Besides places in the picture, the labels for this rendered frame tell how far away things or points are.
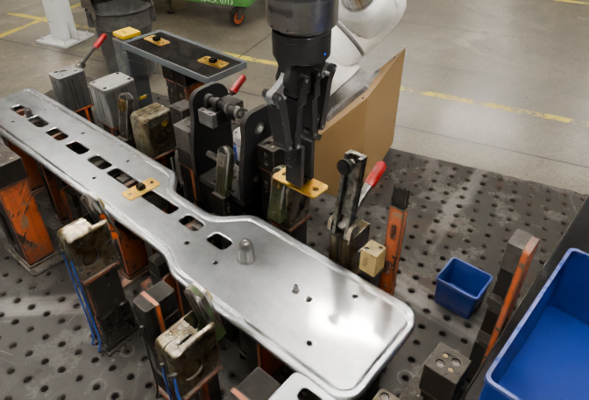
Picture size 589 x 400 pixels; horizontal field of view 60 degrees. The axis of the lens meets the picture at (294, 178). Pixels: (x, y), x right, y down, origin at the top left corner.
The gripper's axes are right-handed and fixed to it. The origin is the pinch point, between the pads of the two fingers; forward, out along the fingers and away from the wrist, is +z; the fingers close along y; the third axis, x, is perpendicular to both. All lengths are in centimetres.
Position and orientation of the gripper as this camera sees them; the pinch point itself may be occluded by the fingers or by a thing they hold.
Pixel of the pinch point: (300, 160)
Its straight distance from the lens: 75.3
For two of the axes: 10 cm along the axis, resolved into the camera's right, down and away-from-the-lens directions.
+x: 7.7, 3.9, -5.1
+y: -6.4, 4.5, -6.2
